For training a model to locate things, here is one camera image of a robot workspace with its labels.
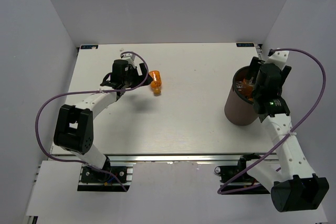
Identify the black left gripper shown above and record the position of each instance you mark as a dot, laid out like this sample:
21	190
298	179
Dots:
138	78

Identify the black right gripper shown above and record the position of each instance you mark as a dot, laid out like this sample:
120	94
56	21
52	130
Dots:
254	65

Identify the orange bottle with barcode label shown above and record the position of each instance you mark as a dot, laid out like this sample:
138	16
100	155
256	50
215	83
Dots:
247	91

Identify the orange bottle with patterned label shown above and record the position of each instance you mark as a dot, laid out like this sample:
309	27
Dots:
156	83

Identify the large clear plastic bottle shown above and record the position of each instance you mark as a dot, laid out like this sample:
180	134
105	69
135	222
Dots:
239	85

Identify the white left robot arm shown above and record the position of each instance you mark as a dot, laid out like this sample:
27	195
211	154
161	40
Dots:
74	128

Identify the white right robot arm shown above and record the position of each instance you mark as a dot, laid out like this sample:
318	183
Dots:
296	187

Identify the dark brown round bin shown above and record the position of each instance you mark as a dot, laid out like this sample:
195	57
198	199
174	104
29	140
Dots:
238	109

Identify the blue sticker right corner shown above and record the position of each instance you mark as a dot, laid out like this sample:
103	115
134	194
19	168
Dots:
245	44

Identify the blue sticker corner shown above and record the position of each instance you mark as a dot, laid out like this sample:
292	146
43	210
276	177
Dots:
245	44
88	47

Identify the blue sticker left corner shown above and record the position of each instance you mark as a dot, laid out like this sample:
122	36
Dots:
88	47

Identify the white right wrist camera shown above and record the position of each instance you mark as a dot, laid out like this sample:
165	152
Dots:
278	57

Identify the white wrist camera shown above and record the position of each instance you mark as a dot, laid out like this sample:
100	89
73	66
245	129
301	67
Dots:
129	57
278	57

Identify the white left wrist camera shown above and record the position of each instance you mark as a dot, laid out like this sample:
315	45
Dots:
129	57

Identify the aluminium table front rail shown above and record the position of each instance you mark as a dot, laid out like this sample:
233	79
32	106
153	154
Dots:
172	158

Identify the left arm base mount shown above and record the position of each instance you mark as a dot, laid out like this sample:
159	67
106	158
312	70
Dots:
117	180

